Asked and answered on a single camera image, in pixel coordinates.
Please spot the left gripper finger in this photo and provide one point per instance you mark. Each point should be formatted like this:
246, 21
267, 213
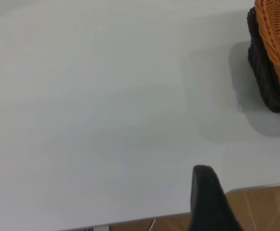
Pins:
207, 204

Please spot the black wicker basket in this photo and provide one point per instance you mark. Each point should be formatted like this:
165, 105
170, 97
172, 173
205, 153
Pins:
262, 72

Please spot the orange wicker basket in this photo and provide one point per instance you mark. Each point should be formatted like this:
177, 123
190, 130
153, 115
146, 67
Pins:
279, 31

